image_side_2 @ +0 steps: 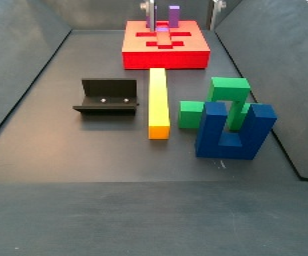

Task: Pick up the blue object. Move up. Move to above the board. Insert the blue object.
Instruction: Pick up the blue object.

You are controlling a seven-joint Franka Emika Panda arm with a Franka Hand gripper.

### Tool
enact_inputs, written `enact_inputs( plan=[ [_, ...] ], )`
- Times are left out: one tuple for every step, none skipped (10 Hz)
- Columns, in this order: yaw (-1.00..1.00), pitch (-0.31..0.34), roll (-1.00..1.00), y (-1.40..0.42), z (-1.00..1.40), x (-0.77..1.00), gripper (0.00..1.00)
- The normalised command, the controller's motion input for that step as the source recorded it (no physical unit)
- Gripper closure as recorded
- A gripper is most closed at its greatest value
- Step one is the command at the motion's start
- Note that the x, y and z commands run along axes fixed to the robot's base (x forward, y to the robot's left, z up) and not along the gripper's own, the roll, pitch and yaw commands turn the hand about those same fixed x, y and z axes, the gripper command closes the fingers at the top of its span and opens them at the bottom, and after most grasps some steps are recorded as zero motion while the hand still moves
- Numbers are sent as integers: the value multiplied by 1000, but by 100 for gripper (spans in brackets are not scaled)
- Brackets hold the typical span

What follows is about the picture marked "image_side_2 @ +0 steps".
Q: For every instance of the red slotted board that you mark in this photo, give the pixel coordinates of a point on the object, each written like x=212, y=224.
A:
x=172, y=48

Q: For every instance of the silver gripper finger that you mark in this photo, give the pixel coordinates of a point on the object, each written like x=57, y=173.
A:
x=219, y=5
x=148, y=6

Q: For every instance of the blue U-shaped block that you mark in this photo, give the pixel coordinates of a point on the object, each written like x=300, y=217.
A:
x=216, y=143

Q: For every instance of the black angled bracket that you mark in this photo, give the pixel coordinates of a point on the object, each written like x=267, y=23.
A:
x=109, y=96

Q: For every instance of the yellow long bar block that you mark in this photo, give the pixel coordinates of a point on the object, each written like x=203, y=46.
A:
x=159, y=105

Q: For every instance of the purple U-shaped block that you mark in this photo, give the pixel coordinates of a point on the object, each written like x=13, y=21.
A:
x=175, y=10

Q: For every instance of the green angular block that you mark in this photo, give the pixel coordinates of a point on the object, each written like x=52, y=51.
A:
x=226, y=89

